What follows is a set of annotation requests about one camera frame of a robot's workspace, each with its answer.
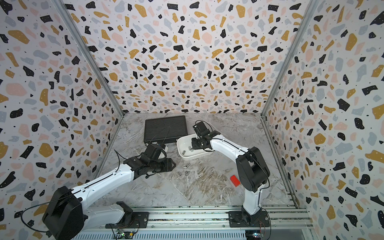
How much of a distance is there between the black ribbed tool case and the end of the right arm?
0.21 metres

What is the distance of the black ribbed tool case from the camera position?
40.3 inches

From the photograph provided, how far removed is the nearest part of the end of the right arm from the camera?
67cm
